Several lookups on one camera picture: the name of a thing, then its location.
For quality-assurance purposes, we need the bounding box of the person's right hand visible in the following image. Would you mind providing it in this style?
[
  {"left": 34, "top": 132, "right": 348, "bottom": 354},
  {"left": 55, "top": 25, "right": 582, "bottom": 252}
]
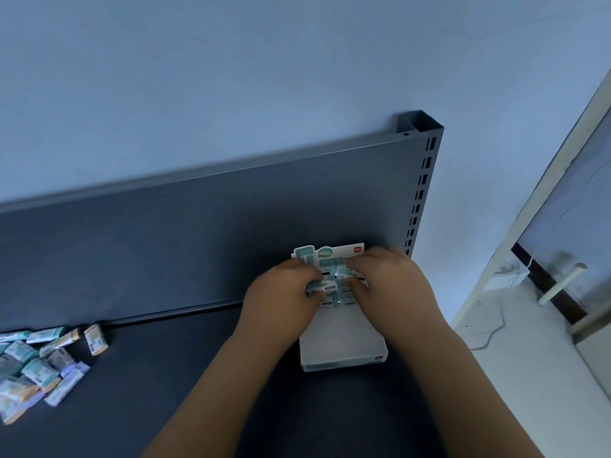
[{"left": 344, "top": 246, "right": 452, "bottom": 351}]

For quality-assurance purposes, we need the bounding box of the person's left forearm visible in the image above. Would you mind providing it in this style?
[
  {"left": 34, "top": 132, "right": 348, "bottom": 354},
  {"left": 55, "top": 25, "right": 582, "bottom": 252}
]
[{"left": 143, "top": 328, "right": 302, "bottom": 458}]

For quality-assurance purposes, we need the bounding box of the dark grey shelf back panel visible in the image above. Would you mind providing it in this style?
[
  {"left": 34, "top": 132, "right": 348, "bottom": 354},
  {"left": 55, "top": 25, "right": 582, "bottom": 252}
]
[{"left": 0, "top": 130, "right": 433, "bottom": 335}]

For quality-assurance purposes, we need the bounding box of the person's left hand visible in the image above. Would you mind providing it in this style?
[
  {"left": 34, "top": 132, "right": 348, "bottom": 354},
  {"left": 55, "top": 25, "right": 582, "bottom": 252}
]
[{"left": 234, "top": 256, "right": 330, "bottom": 351}]

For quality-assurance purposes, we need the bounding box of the white door handle bar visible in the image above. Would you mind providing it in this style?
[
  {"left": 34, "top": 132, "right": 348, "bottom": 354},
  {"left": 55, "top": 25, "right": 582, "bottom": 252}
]
[{"left": 538, "top": 263, "right": 589, "bottom": 306}]

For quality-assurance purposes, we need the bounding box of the glass door with dark frame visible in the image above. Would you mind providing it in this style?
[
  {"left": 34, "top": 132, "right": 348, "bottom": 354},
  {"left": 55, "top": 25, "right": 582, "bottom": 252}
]
[{"left": 510, "top": 118, "right": 611, "bottom": 349}]

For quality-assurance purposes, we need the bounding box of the white door frame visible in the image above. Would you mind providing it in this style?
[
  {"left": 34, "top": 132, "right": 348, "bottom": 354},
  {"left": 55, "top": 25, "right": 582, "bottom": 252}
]
[{"left": 451, "top": 66, "right": 611, "bottom": 330}]

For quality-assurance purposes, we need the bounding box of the person's right forearm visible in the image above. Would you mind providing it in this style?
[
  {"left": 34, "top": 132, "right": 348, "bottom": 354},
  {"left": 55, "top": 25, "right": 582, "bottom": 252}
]
[{"left": 405, "top": 324, "right": 545, "bottom": 458}]

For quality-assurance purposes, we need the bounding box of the white box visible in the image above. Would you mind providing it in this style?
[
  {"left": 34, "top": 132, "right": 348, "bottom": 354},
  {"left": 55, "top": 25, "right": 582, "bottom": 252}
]
[{"left": 290, "top": 242, "right": 388, "bottom": 373}]

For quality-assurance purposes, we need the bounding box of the pile of small erasers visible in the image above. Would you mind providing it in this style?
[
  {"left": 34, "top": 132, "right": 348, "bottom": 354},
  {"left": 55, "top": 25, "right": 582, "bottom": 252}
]
[{"left": 0, "top": 323, "right": 111, "bottom": 425}]

